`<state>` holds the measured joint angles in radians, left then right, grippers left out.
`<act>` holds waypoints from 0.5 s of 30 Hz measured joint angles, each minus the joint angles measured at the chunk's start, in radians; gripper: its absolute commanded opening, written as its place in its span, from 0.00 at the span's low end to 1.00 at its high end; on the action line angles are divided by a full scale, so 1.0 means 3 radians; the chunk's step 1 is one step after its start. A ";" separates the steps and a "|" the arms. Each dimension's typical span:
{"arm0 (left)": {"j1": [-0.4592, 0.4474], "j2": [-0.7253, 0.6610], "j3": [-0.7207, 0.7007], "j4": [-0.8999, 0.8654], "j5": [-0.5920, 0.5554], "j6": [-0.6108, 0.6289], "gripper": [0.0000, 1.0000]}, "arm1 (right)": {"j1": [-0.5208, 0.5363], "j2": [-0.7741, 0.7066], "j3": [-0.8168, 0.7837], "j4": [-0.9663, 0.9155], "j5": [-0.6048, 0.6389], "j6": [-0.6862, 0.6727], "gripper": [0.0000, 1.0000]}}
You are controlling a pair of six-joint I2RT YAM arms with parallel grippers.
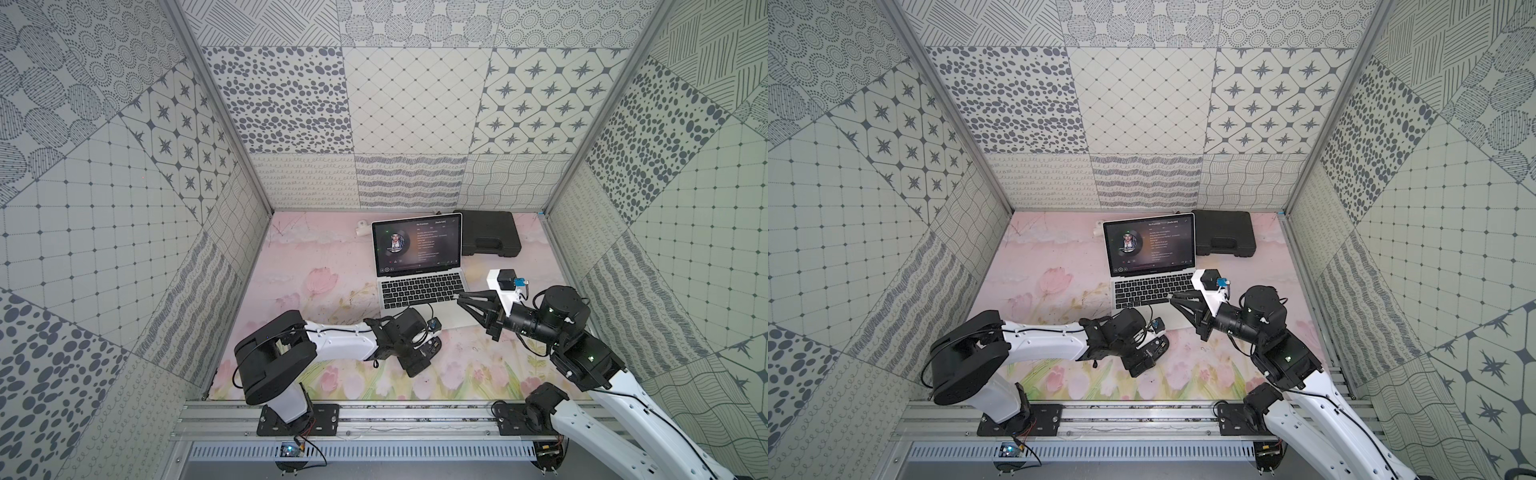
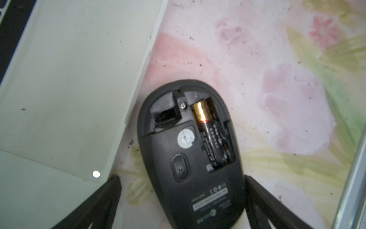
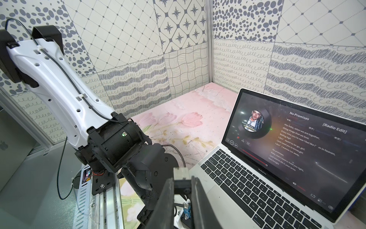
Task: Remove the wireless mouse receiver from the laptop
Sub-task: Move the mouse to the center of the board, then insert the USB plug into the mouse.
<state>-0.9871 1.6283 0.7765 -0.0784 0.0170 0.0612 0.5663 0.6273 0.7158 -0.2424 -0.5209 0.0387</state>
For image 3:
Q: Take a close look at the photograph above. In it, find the aluminium mounting rail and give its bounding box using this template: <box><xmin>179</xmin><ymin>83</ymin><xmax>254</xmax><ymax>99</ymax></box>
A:
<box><xmin>72</xmin><ymin>174</ymin><xmax>125</xmax><ymax>229</ymax></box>

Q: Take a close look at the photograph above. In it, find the silver laptop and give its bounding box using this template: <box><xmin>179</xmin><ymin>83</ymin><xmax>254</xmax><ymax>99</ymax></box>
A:
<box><xmin>189</xmin><ymin>88</ymin><xmax>366</xmax><ymax>229</ymax></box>

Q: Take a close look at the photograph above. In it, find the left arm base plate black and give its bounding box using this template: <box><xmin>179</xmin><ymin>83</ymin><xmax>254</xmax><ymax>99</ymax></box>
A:
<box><xmin>91</xmin><ymin>170</ymin><xmax>116</xmax><ymax>196</ymax></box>

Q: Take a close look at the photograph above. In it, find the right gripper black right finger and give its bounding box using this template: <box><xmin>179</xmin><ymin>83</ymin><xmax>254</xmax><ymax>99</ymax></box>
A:
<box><xmin>191</xmin><ymin>176</ymin><xmax>222</xmax><ymax>229</ymax></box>

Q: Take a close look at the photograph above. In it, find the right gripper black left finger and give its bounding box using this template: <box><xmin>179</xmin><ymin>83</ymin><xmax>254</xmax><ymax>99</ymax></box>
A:
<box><xmin>145</xmin><ymin>178</ymin><xmax>174</xmax><ymax>229</ymax></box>

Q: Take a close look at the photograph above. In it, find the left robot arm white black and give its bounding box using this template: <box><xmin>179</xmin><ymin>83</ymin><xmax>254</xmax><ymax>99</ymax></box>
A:
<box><xmin>1</xmin><ymin>25</ymin><xmax>178</xmax><ymax>229</ymax></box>

